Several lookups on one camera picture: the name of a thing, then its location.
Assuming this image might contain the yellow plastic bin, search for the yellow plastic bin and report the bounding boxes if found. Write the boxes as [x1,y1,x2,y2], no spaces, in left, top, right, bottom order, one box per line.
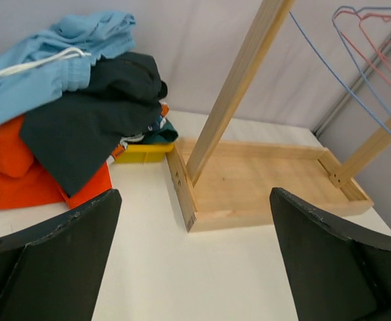
[108,143,174,164]

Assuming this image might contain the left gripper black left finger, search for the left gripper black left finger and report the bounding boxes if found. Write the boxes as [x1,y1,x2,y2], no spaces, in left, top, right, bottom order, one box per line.
[0,189,122,320]

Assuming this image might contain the wooden clothes rack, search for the wooden clothes rack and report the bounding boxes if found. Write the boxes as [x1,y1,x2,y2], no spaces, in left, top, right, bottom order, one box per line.
[166,1,391,232]

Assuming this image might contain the blue hanger light shorts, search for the blue hanger light shorts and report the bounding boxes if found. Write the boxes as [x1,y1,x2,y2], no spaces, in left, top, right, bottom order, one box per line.
[289,11,391,135]

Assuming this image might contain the dark navy shorts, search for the dark navy shorts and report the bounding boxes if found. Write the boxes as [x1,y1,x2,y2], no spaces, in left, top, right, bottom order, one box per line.
[19,52,167,197]

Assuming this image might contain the pink hanger orange shorts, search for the pink hanger orange shorts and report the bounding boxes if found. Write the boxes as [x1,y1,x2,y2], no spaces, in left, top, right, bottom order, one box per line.
[332,9,391,91]

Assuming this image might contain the dark green shorts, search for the dark green shorts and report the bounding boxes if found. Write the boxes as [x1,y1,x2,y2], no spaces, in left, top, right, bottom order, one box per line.
[142,118,178,144]

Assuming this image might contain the patterned colourful shorts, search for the patterned colourful shorts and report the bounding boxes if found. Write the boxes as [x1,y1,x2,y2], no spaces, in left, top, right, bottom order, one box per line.
[106,102,169,165]

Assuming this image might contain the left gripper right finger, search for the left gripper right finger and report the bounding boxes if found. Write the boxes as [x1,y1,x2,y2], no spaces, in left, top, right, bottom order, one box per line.
[269,187,391,320]

